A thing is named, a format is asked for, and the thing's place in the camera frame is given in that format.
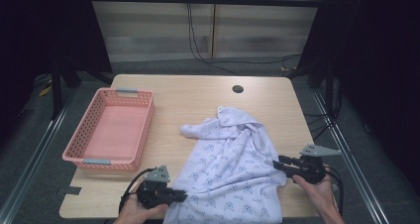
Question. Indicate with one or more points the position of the white patterned towel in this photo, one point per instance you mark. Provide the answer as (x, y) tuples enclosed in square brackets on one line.
[(228, 171)]

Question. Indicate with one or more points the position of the grey tape strip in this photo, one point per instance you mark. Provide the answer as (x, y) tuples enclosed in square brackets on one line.
[(335, 187)]

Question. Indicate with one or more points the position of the person's left hand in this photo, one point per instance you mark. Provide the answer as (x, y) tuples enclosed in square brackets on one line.
[(138, 214)]

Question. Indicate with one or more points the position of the pink perforated plastic basket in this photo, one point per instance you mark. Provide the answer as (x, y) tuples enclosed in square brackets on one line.
[(115, 131)]

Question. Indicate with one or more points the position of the black horizontal metal bar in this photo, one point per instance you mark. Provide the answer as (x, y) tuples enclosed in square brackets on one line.
[(204, 0)]

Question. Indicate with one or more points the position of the silver metal floor rail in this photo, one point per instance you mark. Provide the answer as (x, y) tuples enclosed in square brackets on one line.
[(29, 164), (350, 144)]

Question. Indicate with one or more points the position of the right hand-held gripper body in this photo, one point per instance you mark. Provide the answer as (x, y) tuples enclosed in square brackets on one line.
[(310, 171)]

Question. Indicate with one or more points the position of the black curtain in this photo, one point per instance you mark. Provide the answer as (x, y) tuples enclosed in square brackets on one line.
[(376, 68), (39, 35)]

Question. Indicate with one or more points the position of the black metal stand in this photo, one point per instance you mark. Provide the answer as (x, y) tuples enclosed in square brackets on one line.
[(56, 91)]

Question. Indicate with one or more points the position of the black tape strip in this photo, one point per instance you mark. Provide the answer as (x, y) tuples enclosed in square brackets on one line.
[(71, 190)]

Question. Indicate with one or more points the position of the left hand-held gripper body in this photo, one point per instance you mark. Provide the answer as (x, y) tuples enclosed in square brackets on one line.
[(153, 196)]

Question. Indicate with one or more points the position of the yellow floor item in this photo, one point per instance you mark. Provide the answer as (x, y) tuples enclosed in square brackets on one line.
[(44, 91)]

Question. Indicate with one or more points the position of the person's right hand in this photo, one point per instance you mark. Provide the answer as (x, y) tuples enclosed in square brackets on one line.
[(320, 196)]

